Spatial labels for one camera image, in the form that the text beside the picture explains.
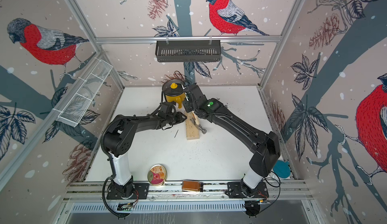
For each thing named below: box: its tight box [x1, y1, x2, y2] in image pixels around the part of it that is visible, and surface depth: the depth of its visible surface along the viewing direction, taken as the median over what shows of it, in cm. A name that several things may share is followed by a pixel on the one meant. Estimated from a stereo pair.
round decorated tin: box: [147, 163, 168, 187], surface depth 77 cm
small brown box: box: [181, 180, 205, 193], surface depth 73 cm
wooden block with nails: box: [184, 110, 200, 141], surface depth 94 cm
